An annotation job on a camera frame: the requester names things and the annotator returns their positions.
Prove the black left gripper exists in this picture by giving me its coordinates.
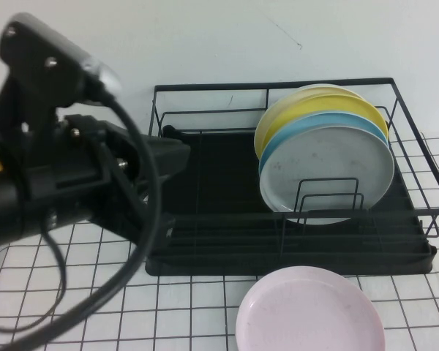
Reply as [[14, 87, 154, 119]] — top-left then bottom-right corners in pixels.
[[1, 115, 192, 254]]

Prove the pink plate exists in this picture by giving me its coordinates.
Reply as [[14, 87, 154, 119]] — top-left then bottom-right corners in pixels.
[[236, 265, 386, 351]]

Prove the cream plate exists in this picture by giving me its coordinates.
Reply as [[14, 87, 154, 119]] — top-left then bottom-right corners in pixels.
[[254, 83, 365, 162]]

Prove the blue plate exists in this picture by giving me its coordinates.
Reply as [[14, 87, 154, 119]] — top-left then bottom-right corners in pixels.
[[258, 112, 389, 176]]

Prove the grey plate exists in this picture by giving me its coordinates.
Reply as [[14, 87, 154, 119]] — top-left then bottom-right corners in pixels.
[[259, 126, 395, 225]]

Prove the yellow plate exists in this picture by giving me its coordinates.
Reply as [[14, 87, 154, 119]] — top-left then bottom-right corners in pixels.
[[262, 94, 389, 147]]

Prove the black plastic drip tray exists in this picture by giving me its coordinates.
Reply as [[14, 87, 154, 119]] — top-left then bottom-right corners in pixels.
[[145, 124, 437, 277]]

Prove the white grid tablecloth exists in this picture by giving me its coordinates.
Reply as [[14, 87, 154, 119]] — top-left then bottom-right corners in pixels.
[[0, 137, 439, 351]]

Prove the thick black camera cable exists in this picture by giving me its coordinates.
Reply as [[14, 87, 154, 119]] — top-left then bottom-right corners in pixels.
[[0, 86, 164, 351]]

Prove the thin black wire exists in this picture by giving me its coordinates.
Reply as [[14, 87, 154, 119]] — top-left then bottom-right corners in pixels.
[[0, 215, 67, 333]]

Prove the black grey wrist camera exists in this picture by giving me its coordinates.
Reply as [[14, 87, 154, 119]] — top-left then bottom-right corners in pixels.
[[0, 12, 124, 147]]

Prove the black wire dish rack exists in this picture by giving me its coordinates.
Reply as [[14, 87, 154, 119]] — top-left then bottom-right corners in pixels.
[[146, 76, 439, 253]]

